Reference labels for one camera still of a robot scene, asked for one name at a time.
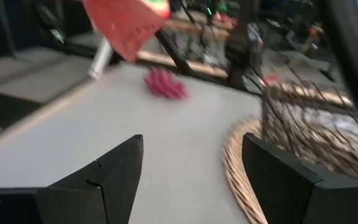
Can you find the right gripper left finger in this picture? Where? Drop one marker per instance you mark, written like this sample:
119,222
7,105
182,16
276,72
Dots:
113,186

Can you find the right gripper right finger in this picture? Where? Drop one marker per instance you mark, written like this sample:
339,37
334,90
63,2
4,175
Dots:
284,193

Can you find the watermelon slice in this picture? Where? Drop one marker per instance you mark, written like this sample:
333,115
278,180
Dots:
126,21

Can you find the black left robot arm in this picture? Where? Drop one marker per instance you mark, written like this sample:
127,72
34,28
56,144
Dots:
239,46

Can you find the round woven placemat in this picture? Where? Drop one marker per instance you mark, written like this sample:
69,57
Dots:
238,174

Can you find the red grape bunch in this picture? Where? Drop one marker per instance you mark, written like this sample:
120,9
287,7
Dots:
165,84

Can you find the white tube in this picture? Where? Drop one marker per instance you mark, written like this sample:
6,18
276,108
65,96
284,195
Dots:
100,59

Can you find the grey desk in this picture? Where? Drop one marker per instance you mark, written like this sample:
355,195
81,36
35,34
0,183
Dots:
36,74

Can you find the black table frame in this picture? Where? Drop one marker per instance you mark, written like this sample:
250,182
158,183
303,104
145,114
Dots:
174,51

